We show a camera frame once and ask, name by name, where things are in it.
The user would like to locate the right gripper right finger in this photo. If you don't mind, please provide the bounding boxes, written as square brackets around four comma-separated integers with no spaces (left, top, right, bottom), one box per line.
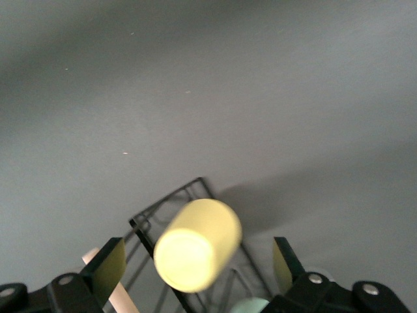
[260,237,411,313]

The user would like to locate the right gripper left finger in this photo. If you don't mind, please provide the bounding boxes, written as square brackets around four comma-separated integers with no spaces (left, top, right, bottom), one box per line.
[0,237,126,313]

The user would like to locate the black wire cup holder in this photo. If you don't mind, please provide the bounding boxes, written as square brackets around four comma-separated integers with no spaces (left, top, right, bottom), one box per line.
[81,177,275,313]

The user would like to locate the pale green plastic cup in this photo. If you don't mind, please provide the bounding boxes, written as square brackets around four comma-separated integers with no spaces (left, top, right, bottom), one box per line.
[229,297,271,313]

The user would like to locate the pale yellow plastic cup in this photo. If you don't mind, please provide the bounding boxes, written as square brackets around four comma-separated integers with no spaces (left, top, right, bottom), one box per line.
[152,198,243,293]

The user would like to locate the dark grey table cloth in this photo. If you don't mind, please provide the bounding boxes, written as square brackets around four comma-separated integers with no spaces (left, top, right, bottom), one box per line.
[0,0,417,313]

